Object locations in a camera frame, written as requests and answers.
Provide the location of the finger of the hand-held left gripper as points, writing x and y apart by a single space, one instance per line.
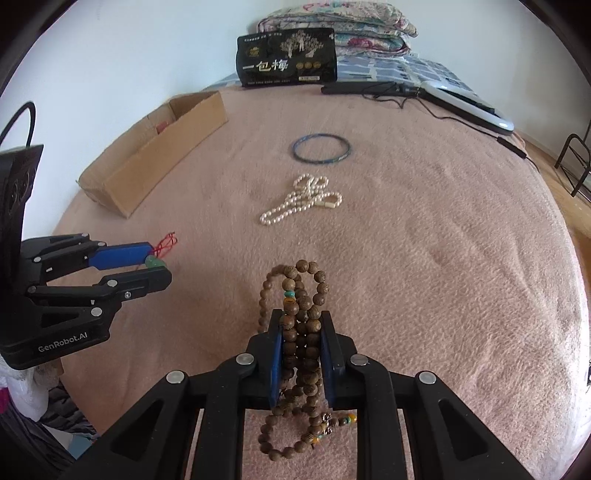
122 255
147 281

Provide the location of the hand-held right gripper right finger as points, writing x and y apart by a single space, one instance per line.
328 364

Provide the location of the thin dark bangle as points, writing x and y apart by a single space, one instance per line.
293 148

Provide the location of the cardboard box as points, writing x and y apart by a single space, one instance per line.
152 170

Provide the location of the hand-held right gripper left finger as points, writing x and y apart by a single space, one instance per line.
277 364

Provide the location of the black snack bag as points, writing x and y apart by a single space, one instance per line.
286 60

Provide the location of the folded floral quilt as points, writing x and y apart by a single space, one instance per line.
369 23

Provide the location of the blue checked bed sheet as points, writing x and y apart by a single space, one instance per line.
415 69

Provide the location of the white cloth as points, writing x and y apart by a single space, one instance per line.
27 387

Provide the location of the grey patterned cloth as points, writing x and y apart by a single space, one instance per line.
69 410

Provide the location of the pink blanket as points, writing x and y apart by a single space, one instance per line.
438 277

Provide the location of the black metal shoe rack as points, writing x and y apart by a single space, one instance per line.
565 147

